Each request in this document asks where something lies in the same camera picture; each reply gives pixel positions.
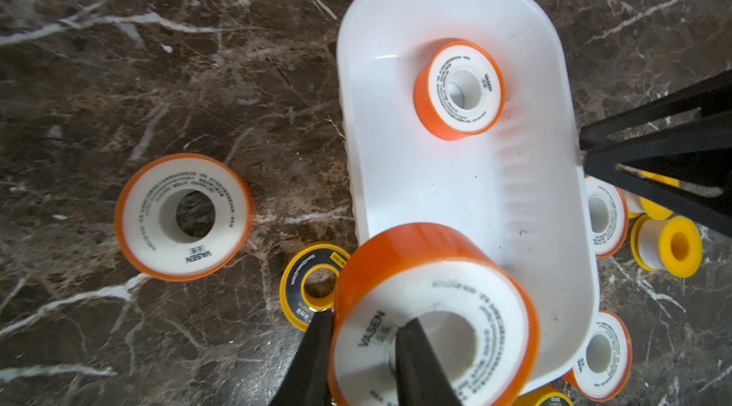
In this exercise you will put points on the yellow black flat roll upper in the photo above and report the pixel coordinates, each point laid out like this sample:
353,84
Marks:
297,305

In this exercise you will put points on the orange tape roll mid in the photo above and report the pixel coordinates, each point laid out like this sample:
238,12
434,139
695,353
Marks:
608,214
183,217

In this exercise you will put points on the yellow tape roll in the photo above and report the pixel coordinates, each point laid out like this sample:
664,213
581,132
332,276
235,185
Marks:
673,245
637,206

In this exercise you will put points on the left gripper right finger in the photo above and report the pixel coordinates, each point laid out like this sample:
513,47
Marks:
420,380

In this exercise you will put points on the yellow black flat roll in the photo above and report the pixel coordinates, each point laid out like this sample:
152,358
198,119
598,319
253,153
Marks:
547,395
297,305

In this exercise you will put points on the yellow black flat roll lower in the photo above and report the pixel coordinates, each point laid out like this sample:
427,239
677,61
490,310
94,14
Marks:
547,395

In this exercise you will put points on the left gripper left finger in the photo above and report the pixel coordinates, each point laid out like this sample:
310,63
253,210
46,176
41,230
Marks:
306,382

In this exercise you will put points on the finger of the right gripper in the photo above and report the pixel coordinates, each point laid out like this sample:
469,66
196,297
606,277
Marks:
686,169
710,96

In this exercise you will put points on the orange tape roll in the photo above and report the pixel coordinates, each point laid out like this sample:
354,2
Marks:
460,93
605,364
480,322

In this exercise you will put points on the yellow tape roll upper right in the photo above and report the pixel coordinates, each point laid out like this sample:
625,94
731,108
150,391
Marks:
637,206

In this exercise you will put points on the white plastic storage box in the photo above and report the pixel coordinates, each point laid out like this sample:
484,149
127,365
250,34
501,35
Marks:
517,190

